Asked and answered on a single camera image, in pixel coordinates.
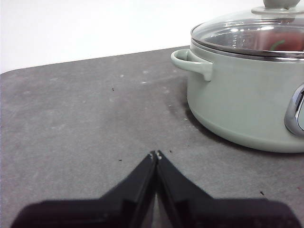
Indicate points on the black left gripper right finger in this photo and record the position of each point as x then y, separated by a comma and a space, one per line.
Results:
202, 211

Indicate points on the pale green electric cooking pot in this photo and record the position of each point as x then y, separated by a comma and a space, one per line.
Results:
237, 99

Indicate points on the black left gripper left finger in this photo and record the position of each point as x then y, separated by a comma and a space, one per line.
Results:
114, 211

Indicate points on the glass lid with green knob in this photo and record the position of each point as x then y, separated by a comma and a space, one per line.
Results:
221, 33

